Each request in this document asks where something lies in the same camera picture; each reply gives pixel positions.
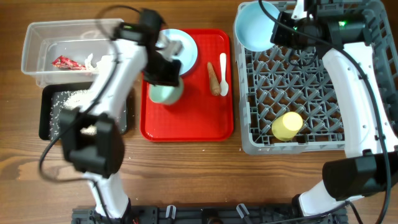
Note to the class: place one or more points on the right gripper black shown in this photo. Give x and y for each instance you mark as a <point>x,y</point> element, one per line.
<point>277,37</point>

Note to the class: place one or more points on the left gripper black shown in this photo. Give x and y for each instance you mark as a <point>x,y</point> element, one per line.
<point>169,76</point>

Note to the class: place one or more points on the green bowl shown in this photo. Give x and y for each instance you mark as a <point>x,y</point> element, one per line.
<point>166,95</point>

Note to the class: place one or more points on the light blue plate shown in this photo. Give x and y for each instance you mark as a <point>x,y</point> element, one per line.
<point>189,53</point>

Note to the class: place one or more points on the light blue bowl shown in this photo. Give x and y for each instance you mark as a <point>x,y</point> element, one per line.
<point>253,28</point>

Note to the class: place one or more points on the brown carrot piece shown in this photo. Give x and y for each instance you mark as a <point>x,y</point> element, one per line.
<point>214,84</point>

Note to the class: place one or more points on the white plastic spoon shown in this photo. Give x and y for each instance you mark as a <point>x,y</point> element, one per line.
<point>223,83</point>

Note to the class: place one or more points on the white rice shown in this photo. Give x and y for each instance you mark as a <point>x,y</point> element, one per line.
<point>71,99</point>

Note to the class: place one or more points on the yellow plastic cup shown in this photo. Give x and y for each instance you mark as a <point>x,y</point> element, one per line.
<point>287,126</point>

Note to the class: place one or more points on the red snack wrapper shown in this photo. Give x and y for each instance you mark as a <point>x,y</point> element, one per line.
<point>68,64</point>

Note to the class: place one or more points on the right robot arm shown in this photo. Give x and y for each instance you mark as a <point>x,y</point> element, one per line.
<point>343,40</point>

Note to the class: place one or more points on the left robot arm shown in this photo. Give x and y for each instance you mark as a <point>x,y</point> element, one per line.
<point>91,140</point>

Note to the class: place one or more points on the grey dishwasher rack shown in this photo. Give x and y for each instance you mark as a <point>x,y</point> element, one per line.
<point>280,80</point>

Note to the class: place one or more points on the red plastic tray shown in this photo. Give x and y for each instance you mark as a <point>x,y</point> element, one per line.
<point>198,115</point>

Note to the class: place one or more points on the clear plastic bin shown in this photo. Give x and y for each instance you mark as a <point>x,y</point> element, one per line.
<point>75,39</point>

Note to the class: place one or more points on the black tray bin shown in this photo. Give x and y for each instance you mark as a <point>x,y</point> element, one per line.
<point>47,94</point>

